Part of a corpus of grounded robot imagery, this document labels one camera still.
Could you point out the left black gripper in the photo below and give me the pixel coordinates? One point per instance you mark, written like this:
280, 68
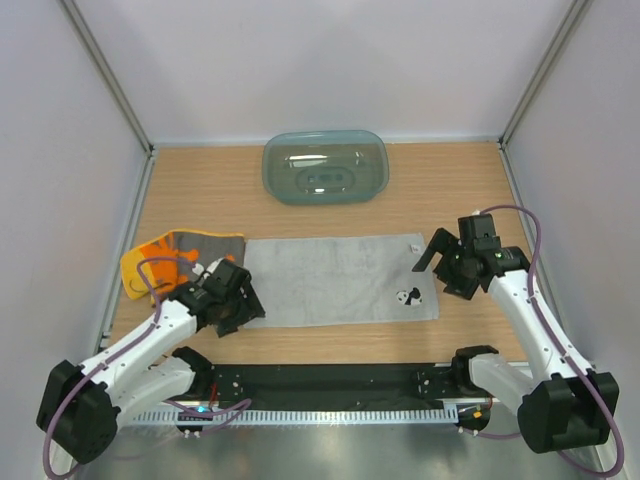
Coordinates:
249, 308

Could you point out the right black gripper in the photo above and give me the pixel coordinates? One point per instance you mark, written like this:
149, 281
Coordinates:
443, 242

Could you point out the orange grey towel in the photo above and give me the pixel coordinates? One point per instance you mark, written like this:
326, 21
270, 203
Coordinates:
176, 257

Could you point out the grey panda towel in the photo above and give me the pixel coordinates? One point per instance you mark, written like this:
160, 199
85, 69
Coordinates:
316, 282

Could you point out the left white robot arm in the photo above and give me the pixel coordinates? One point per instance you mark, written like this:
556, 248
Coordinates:
84, 405

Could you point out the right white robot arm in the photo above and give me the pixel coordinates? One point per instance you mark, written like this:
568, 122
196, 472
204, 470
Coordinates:
562, 402

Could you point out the teal plastic basin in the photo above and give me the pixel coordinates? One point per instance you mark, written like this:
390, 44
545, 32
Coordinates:
325, 167

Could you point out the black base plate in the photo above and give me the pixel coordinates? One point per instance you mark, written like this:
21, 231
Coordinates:
334, 387

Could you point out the aluminium frame rail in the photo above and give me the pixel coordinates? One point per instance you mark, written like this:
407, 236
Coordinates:
489, 374

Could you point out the slotted cable duct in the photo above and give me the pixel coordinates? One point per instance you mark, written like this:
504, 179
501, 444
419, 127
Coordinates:
166, 415

